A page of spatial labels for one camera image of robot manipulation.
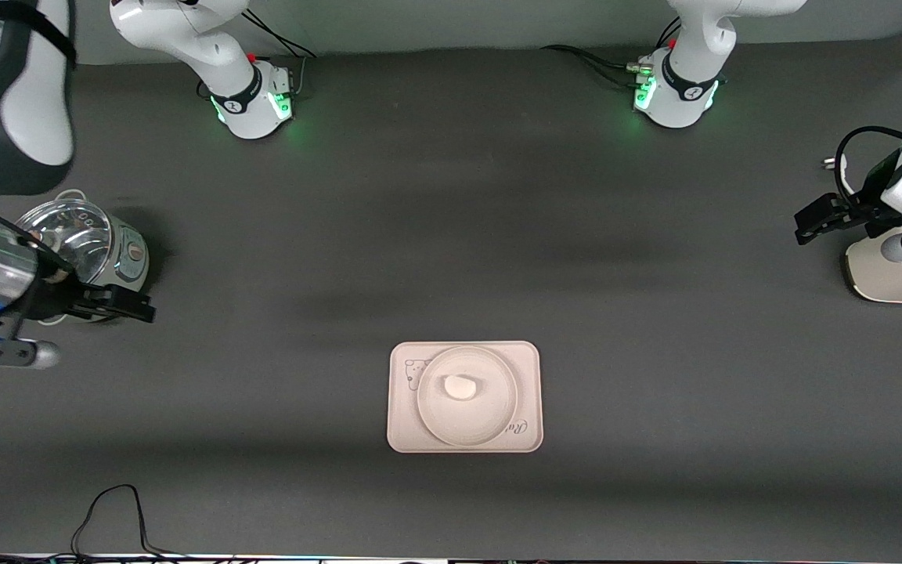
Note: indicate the cream rectangular rabbit tray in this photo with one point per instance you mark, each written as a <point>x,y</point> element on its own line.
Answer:
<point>404,432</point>

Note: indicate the round cream plate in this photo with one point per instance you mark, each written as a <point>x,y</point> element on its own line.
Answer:
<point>467,423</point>

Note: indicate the cream toaster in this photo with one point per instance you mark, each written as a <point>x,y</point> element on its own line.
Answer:
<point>874,276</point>

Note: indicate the pale green electric pot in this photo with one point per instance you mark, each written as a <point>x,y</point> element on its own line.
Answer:
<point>128,262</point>

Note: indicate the glass pot lid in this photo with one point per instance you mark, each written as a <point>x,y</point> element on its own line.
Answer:
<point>83,235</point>

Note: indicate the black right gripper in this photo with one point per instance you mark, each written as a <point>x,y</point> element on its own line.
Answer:
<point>57,295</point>

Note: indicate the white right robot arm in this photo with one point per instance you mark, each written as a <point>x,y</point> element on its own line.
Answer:
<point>208,39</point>

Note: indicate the white steamed bun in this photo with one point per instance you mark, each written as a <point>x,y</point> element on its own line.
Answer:
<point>460,387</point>

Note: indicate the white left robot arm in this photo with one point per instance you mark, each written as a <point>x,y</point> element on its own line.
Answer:
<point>686,94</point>

